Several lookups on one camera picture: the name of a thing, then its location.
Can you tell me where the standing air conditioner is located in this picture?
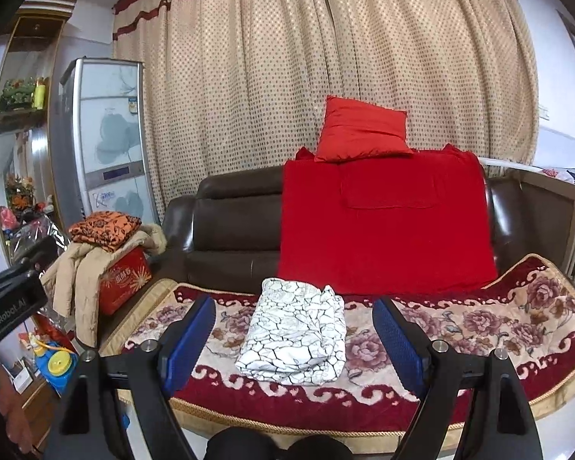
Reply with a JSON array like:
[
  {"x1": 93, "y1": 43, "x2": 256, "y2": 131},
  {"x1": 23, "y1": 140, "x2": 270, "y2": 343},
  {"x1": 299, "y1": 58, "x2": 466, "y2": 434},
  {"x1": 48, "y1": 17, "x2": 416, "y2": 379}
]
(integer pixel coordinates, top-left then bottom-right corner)
[{"x1": 48, "y1": 57, "x2": 161, "y2": 235}]

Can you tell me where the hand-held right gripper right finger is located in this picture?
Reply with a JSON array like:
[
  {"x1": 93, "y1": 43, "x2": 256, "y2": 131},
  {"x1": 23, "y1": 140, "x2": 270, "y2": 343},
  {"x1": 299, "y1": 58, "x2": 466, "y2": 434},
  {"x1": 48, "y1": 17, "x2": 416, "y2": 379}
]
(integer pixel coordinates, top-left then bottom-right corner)
[{"x1": 371, "y1": 297, "x2": 544, "y2": 460}]

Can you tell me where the person's right leg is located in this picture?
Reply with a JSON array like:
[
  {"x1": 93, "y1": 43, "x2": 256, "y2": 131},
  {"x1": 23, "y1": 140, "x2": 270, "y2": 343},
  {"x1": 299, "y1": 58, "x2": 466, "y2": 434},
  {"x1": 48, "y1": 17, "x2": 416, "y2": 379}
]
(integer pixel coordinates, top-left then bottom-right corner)
[{"x1": 287, "y1": 434, "x2": 358, "y2": 460}]

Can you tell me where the flower arrangement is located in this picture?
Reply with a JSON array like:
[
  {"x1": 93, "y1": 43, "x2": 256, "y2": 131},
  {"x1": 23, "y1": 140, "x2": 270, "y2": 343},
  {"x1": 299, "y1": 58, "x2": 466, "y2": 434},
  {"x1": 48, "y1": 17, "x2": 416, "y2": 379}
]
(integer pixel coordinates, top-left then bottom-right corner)
[{"x1": 6, "y1": 172, "x2": 36, "y2": 212}]

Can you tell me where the beige quilted jacket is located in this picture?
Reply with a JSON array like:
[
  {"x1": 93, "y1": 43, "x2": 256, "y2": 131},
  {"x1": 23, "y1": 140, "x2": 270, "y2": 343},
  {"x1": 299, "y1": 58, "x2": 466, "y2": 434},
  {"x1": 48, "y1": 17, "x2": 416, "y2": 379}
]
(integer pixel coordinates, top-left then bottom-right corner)
[{"x1": 41, "y1": 224, "x2": 168, "y2": 350}]

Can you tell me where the blue yellow toy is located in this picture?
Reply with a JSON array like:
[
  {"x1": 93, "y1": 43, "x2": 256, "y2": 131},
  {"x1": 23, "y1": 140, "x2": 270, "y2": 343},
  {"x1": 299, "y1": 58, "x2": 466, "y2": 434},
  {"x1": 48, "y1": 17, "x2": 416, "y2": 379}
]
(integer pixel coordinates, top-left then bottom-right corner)
[{"x1": 29, "y1": 338, "x2": 80, "y2": 398}]

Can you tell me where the person's left leg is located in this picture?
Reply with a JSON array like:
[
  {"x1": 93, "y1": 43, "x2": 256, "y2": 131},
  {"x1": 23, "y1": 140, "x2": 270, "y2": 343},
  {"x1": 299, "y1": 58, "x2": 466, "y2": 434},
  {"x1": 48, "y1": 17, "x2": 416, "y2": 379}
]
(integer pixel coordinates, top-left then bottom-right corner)
[{"x1": 205, "y1": 425, "x2": 288, "y2": 460}]

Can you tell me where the clear plastic wrap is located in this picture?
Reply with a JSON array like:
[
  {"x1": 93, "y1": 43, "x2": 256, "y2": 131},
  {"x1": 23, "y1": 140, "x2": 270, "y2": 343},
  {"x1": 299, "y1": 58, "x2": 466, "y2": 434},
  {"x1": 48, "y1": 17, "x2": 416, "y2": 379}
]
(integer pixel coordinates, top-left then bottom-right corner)
[{"x1": 7, "y1": 215, "x2": 72, "y2": 269}]

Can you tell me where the white crackle-print coat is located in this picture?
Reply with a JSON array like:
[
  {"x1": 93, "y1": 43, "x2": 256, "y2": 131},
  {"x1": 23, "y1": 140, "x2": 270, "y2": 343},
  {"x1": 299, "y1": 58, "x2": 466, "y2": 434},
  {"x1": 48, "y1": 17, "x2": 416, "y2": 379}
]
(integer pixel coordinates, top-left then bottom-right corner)
[{"x1": 235, "y1": 278, "x2": 347, "y2": 386}]

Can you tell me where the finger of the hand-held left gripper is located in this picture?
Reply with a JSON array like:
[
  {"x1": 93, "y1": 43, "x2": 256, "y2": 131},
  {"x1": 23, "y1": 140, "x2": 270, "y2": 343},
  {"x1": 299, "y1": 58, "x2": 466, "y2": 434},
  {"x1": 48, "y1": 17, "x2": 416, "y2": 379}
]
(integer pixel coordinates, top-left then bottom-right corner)
[{"x1": 7, "y1": 237, "x2": 61, "y2": 276}]

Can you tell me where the large red cushion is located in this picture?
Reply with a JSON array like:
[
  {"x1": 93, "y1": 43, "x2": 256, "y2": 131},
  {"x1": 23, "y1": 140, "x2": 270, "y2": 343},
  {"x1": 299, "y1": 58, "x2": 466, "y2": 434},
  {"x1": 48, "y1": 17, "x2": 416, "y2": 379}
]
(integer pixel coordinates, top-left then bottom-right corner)
[{"x1": 278, "y1": 144, "x2": 499, "y2": 295}]

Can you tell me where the low wooden table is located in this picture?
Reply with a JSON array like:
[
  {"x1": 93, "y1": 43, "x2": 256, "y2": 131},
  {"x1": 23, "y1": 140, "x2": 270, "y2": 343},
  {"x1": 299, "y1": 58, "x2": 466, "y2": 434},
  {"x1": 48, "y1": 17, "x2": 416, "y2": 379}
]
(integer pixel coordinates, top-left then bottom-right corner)
[{"x1": 10, "y1": 359, "x2": 63, "y2": 446}]

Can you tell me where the wooden display cabinet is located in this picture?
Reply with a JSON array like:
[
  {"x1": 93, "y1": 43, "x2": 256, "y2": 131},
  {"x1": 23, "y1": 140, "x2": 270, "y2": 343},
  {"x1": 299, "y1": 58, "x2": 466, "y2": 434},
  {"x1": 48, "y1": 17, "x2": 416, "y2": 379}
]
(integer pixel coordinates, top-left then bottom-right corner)
[{"x1": 0, "y1": 0, "x2": 77, "y2": 231}]

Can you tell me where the floral sofa blanket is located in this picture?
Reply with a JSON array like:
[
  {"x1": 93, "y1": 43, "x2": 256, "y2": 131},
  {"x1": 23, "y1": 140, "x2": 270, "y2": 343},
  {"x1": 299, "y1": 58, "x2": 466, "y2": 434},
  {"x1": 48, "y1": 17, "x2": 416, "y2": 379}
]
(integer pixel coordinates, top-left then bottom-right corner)
[{"x1": 98, "y1": 254, "x2": 575, "y2": 437}]

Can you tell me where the dark brown leather sofa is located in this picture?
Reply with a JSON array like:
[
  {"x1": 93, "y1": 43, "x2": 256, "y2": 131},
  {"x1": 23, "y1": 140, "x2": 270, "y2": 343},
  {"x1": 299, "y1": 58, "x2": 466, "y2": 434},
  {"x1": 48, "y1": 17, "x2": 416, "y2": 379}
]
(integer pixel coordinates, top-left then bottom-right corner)
[{"x1": 98, "y1": 167, "x2": 523, "y2": 341}]

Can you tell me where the red gift box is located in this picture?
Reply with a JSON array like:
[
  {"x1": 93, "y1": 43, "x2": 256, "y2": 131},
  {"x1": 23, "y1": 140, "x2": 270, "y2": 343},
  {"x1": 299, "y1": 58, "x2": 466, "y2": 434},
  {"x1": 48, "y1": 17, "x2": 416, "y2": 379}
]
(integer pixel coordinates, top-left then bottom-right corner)
[{"x1": 98, "y1": 246, "x2": 153, "y2": 316}]

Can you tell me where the green ornament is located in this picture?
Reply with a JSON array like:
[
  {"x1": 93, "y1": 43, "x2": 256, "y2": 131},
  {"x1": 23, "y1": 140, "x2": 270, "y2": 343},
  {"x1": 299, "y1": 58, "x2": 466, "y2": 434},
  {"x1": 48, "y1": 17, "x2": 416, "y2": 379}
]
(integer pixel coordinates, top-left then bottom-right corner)
[{"x1": 0, "y1": 78, "x2": 36, "y2": 111}]

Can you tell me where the red pillow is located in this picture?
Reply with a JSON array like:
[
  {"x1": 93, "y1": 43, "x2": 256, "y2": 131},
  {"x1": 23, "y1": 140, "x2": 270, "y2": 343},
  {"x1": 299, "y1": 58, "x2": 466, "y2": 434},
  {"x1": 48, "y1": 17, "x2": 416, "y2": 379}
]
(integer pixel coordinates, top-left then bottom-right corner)
[{"x1": 314, "y1": 96, "x2": 415, "y2": 163}]

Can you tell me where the orange black patterned cloth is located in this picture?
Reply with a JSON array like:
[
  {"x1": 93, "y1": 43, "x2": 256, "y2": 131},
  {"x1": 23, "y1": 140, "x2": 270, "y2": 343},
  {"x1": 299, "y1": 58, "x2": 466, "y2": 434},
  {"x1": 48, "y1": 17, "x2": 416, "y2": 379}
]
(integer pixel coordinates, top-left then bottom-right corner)
[{"x1": 68, "y1": 211, "x2": 143, "y2": 253}]

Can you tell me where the person's leg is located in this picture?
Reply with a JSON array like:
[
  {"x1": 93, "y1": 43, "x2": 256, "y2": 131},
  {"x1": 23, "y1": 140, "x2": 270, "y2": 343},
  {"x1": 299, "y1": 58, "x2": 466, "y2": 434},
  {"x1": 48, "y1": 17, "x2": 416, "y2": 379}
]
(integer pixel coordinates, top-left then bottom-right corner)
[
  {"x1": 205, "y1": 425, "x2": 288, "y2": 460},
  {"x1": 287, "y1": 434, "x2": 358, "y2": 460}
]

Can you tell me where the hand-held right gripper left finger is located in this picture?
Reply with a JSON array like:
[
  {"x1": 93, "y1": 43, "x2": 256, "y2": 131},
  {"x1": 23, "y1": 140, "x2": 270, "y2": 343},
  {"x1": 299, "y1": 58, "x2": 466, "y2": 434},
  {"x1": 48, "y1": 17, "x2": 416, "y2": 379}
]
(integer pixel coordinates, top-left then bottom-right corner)
[{"x1": 50, "y1": 294, "x2": 217, "y2": 460}]

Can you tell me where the person's left forearm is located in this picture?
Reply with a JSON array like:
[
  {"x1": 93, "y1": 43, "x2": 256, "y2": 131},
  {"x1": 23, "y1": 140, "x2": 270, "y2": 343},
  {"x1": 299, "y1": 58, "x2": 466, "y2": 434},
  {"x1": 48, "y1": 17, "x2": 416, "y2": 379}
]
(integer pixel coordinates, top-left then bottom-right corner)
[{"x1": 0, "y1": 359, "x2": 34, "y2": 456}]

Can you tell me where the beige dotted curtain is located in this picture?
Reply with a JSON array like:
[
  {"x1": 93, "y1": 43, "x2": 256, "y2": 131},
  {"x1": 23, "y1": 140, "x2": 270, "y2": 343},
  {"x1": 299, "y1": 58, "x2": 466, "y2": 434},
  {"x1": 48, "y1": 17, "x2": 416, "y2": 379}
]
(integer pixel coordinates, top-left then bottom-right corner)
[{"x1": 112, "y1": 0, "x2": 540, "y2": 221}]

